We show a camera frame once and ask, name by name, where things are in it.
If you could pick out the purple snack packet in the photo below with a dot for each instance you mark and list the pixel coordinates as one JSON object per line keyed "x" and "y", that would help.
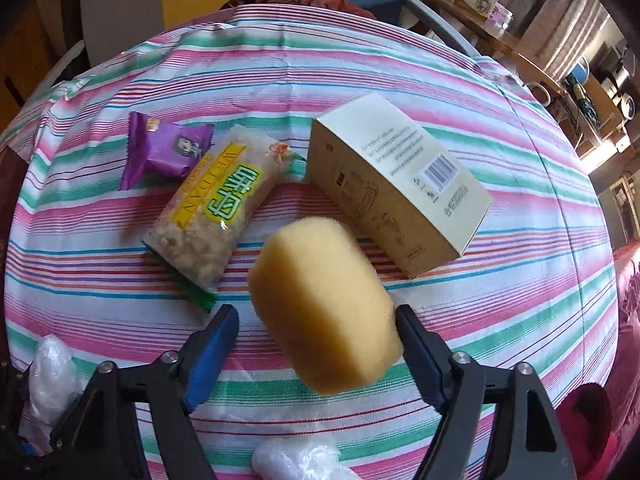
{"x": 165, "y": 152}

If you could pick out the dark red cloth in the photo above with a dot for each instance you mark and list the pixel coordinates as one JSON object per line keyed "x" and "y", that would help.
{"x": 260, "y": 0}

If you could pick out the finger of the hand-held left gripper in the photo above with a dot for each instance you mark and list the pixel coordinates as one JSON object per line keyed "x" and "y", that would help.
{"x": 15, "y": 460}

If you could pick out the pink blanket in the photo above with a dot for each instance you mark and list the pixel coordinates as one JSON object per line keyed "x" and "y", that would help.
{"x": 627, "y": 310}

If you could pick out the beige carton box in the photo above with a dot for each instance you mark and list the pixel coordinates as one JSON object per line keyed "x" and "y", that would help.
{"x": 400, "y": 175}

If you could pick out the pink jar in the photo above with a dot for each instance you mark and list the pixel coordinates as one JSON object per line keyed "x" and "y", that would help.
{"x": 500, "y": 16}

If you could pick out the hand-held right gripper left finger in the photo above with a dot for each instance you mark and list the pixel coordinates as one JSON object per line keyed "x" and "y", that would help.
{"x": 210, "y": 360}

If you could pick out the clear plastic wrap ball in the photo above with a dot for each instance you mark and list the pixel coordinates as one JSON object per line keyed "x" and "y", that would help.
{"x": 50, "y": 375}
{"x": 295, "y": 462}

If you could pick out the yellow green snack packet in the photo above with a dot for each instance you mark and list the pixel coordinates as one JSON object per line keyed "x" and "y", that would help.
{"x": 215, "y": 210}

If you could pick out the wooden side table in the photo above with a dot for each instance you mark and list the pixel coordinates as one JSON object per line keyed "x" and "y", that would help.
{"x": 500, "y": 45}

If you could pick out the red garment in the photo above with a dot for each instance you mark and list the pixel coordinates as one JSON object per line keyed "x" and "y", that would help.
{"x": 587, "y": 425}

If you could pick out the yellow sponge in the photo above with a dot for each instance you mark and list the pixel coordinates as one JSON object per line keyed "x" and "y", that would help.
{"x": 325, "y": 310}

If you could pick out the wooden shelf unit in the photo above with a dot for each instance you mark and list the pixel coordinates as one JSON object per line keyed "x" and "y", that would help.
{"x": 607, "y": 105}

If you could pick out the striped tablecloth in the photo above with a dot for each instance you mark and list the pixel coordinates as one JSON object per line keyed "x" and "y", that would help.
{"x": 500, "y": 285}

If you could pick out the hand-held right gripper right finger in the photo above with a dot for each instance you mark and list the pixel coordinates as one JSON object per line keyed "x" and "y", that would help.
{"x": 422, "y": 360}

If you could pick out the grey yellow blue chair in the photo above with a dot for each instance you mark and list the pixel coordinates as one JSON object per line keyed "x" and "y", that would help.
{"x": 125, "y": 5}

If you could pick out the pink patterned curtain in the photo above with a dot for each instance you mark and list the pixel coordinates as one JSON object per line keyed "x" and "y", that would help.
{"x": 570, "y": 25}

